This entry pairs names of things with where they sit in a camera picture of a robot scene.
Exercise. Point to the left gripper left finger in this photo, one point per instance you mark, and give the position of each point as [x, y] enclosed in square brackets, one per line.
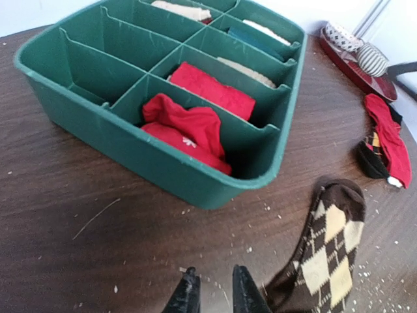
[187, 296]

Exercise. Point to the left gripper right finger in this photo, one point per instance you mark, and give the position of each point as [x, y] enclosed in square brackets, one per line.
[246, 296]

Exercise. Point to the brown argyle sock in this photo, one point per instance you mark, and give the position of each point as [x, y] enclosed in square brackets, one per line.
[319, 275]

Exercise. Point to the red snowflake sock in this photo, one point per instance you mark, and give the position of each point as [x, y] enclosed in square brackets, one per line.
[194, 131]

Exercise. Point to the green compartment tray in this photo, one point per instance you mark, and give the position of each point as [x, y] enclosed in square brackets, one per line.
[196, 97]

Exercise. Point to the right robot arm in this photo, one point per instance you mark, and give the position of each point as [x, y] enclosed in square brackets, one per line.
[394, 71]

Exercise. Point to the black red argyle sock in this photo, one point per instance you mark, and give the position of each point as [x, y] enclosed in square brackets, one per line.
[370, 154]

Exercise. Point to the red sock with white cuff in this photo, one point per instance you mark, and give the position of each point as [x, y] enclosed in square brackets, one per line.
[393, 147]

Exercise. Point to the red cloth in tray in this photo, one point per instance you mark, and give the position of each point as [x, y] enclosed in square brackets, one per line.
[205, 86]

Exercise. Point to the cream cloth in tray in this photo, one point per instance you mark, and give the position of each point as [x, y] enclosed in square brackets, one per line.
[249, 72]

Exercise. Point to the red round plate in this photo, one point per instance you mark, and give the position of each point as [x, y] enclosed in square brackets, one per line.
[348, 64]

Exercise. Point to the teal cloth in tray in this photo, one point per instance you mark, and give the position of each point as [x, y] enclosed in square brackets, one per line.
[245, 37]

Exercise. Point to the white cloth in tray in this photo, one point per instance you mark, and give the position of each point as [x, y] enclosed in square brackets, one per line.
[267, 31]

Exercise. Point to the striped ceramic cup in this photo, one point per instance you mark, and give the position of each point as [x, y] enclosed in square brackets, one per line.
[371, 60]

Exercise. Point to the white patterned bowl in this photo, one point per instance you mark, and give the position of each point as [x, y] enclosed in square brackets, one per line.
[342, 38]

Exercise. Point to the beige cloth in tray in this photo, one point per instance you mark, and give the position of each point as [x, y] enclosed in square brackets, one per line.
[194, 13]

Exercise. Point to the right aluminium post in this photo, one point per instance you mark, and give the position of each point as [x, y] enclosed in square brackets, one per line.
[371, 17]

